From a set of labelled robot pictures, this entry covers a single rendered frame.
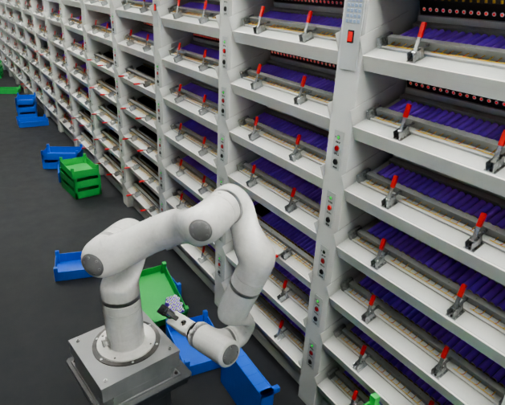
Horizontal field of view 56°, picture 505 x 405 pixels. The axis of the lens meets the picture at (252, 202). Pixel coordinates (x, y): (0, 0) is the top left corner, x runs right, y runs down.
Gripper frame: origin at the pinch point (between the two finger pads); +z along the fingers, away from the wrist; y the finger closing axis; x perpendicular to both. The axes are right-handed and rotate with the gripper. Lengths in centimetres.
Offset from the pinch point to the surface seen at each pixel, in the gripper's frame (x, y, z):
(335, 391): 14, 54, -37
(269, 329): 22, 54, 3
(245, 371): 0.8, 34.7, -13.1
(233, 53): 93, -35, 23
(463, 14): 96, -42, -68
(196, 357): -5, 49, 24
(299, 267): 41, 22, -18
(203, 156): 70, 6, 54
